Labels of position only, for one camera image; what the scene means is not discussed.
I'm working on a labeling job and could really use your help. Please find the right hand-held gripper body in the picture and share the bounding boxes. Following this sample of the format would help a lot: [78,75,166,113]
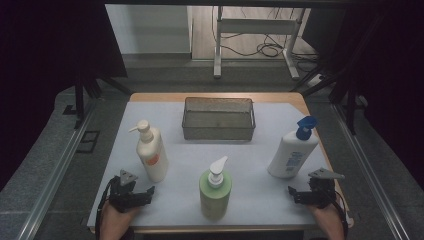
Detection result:
[301,167,346,210]

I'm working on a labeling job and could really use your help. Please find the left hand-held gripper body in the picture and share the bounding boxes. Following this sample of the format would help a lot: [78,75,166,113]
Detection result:
[107,169,148,214]

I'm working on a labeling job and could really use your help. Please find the cream pump bottle orange label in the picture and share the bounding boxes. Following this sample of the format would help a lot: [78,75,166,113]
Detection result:
[128,119,170,184]

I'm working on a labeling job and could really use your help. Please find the pale green ribbed pump bottle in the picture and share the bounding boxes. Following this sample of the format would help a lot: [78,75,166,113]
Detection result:
[198,155,233,222]

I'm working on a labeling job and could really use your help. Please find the metal mesh basket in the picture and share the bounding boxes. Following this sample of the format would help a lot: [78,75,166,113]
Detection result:
[181,96,257,141]

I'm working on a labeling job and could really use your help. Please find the person's left hand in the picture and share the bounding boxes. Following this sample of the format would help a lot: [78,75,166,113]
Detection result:
[101,202,142,231]

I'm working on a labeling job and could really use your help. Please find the person's right hand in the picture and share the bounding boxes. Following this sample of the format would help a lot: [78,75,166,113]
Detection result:
[307,202,345,231]

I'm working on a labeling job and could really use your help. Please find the white bottle blue pump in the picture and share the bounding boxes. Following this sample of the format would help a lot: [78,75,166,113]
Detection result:
[266,115,320,179]

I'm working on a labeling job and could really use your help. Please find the black stand legs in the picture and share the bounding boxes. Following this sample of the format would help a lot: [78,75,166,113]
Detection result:
[289,64,368,135]
[63,73,133,130]

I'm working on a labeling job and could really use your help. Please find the wooden table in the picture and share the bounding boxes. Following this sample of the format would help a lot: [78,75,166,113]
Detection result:
[87,92,355,234]

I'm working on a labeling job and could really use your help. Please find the white power strip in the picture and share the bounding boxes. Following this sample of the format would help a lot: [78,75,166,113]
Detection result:
[308,73,327,88]

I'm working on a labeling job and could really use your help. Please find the black curtain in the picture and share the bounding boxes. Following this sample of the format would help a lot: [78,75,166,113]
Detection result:
[0,0,128,192]
[301,0,424,192]

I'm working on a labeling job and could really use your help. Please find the white cabinet panel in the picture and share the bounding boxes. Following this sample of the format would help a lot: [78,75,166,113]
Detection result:
[105,4,194,56]

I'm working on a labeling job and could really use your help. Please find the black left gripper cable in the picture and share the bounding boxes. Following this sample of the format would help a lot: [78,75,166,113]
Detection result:
[94,176,120,240]

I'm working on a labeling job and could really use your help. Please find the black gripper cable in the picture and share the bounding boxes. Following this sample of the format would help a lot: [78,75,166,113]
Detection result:
[94,176,120,240]
[332,190,350,240]

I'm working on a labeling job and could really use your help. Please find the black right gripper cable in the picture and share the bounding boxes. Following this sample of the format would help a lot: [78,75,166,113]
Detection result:
[332,190,350,240]

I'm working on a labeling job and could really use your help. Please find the aluminium rail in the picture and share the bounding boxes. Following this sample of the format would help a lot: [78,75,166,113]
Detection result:
[16,99,98,240]
[331,103,412,240]

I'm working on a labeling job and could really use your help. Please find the black floor cables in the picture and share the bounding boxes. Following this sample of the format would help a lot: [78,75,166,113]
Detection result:
[219,31,322,73]

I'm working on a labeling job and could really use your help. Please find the white desk frame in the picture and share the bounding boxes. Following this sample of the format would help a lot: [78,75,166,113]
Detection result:
[213,5,306,81]

